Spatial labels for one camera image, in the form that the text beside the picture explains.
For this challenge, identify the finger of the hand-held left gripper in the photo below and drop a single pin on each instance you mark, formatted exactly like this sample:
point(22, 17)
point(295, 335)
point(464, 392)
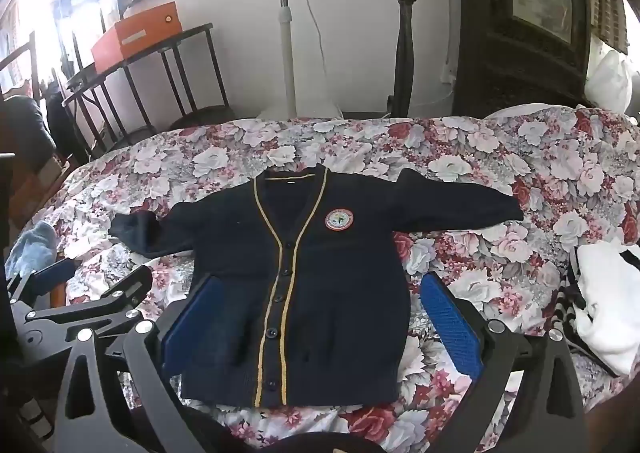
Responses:
point(52, 274)
point(117, 290)

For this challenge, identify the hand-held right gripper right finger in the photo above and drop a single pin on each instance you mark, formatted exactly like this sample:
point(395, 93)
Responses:
point(450, 328)

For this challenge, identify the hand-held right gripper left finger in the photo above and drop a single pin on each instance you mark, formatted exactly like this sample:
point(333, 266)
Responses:
point(192, 323)

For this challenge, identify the navy knit cardigan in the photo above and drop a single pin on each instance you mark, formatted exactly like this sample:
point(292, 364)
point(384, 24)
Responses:
point(340, 283)

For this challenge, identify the light blue cloth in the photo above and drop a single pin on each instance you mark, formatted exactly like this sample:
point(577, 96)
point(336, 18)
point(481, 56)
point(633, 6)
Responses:
point(35, 243)

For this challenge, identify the wooden chair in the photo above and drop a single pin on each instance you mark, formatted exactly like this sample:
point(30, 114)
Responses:
point(27, 133)

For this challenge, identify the floral bed sheet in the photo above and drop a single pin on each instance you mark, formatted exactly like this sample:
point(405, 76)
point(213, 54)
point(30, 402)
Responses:
point(475, 173)

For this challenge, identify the white garment with black stripes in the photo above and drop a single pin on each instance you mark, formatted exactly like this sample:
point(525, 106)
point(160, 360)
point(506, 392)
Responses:
point(610, 303)

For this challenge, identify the orange box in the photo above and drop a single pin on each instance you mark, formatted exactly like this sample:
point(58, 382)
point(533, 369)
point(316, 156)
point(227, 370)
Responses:
point(135, 40)

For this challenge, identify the dark carved wooden headboard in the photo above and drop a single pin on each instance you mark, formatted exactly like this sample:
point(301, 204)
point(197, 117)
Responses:
point(480, 58)

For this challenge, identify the black metal table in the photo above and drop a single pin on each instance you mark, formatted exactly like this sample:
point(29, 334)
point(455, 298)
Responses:
point(197, 30)

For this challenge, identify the dark wooden bedpost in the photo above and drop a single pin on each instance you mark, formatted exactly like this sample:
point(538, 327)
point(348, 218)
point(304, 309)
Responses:
point(405, 58)

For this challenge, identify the white pillow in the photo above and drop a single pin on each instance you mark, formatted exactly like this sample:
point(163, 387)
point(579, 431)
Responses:
point(612, 83)

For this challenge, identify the white stand pole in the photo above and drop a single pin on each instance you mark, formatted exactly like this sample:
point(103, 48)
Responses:
point(286, 33)

